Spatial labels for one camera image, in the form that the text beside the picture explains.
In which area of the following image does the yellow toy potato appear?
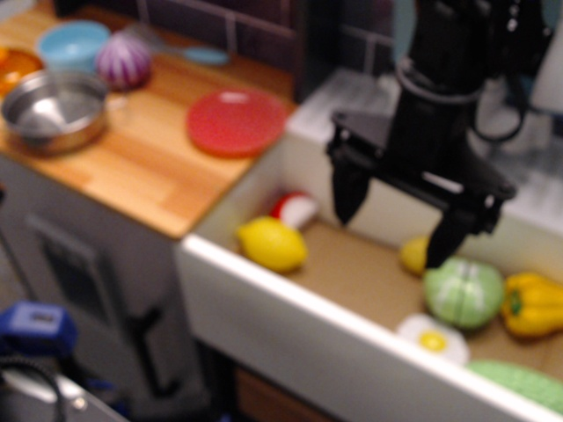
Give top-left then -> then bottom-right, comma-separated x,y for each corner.
399,236 -> 429,277

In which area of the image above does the light blue plastic bowl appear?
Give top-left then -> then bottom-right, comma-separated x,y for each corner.
36,20 -> 111,73

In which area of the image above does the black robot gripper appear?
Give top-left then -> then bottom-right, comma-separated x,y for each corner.
326,92 -> 516,269

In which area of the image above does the orange transparent pot lid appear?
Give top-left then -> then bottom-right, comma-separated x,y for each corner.
1,47 -> 43,98

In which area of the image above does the grey spatula with blue handle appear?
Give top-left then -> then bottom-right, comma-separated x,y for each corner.
124,23 -> 230,66

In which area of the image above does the stainless steel pot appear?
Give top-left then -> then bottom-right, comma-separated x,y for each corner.
1,70 -> 128,156

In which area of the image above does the black cable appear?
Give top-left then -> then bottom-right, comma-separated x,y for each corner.
0,353 -> 67,422

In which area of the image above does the green toy bitter gourd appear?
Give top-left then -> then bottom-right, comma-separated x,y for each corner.
465,360 -> 562,414

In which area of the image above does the green toy cabbage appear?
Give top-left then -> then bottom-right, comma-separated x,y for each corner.
422,258 -> 504,331

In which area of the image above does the red plastic plate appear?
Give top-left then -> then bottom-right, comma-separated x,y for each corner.
186,89 -> 289,158

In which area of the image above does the white toy sink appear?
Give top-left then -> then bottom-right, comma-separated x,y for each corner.
176,69 -> 560,421

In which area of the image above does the black oven door handle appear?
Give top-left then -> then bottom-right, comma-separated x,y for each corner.
127,308 -> 181,397

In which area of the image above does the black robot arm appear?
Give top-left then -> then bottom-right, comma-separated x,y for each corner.
327,1 -> 553,268

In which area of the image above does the red and white toy mushroom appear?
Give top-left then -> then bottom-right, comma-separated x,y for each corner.
269,191 -> 319,230

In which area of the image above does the toy fried egg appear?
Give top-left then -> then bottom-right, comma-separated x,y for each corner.
396,313 -> 471,365

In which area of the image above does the blue clamp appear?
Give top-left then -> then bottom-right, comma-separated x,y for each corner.
1,301 -> 78,358

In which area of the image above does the yellow toy lemon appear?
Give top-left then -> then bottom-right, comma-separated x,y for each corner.
236,216 -> 309,273

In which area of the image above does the yellow toy bell pepper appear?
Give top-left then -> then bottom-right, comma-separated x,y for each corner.
501,273 -> 562,338

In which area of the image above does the purple striped toy onion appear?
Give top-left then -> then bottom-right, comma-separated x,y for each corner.
94,32 -> 152,91

